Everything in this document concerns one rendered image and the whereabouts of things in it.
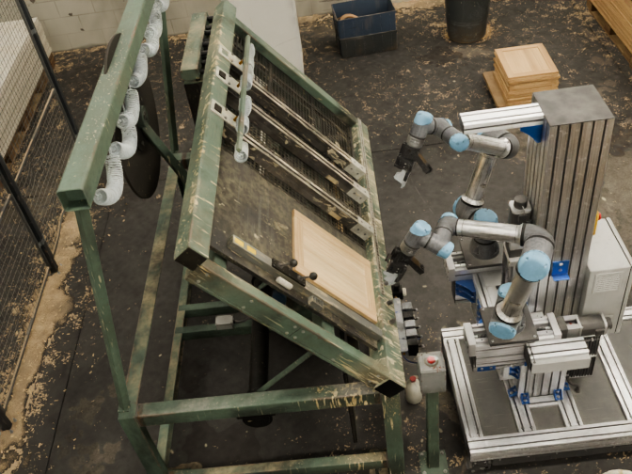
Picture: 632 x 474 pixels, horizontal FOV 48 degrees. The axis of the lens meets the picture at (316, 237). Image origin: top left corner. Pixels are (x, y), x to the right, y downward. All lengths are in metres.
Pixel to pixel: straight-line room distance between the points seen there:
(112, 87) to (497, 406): 2.60
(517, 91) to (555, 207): 3.34
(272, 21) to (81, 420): 4.02
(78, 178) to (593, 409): 2.92
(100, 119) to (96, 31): 5.87
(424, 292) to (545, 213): 1.95
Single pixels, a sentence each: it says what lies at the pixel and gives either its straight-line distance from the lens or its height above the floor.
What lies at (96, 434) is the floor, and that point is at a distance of 4.75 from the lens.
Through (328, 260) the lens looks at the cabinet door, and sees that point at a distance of 3.62.
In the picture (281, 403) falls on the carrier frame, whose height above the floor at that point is 0.78.
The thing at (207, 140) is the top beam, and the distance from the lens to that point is 3.33.
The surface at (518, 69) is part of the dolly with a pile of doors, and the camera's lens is 6.50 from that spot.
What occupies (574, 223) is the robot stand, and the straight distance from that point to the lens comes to 3.29.
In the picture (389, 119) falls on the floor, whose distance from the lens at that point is 6.61.
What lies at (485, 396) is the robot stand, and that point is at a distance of 4.22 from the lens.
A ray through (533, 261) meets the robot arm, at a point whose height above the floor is 1.66.
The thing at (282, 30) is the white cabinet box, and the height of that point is 0.57.
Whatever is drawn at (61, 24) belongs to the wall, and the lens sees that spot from 8.92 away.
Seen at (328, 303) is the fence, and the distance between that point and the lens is 3.36.
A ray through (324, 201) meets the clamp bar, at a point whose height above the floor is 1.20.
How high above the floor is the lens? 3.68
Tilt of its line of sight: 42 degrees down
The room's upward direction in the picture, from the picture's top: 9 degrees counter-clockwise
